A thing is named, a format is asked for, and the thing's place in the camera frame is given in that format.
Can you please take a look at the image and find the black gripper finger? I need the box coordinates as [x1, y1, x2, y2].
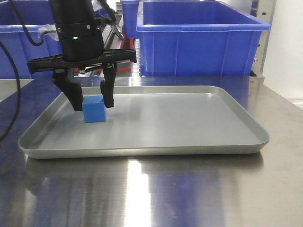
[100, 63, 117, 108]
[53, 69, 83, 111]

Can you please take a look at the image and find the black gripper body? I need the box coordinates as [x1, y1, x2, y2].
[27, 19, 137, 73]

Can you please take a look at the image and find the blue cube block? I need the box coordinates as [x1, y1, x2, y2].
[82, 95, 106, 123]

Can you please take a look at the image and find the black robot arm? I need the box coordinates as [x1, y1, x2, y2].
[27, 0, 137, 111]

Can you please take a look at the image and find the clear plastic sheet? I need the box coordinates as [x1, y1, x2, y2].
[38, 24, 59, 41]

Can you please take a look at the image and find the blue plastic bin left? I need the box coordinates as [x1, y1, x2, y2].
[0, 0, 62, 79]

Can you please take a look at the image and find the blue plastic bin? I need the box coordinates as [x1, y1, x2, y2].
[136, 0, 270, 76]
[0, 0, 62, 79]

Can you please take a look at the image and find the blue bin rear centre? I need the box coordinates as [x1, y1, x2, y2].
[120, 0, 199, 39]

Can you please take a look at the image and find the grey metal tray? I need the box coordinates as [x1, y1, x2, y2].
[18, 86, 269, 159]

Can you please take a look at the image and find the blue plastic bin right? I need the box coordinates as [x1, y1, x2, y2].
[136, 0, 270, 76]

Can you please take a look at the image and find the black cable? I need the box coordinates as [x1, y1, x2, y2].
[0, 0, 47, 145]

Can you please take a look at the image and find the steel shelf upright post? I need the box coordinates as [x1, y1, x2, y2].
[250, 0, 276, 77]

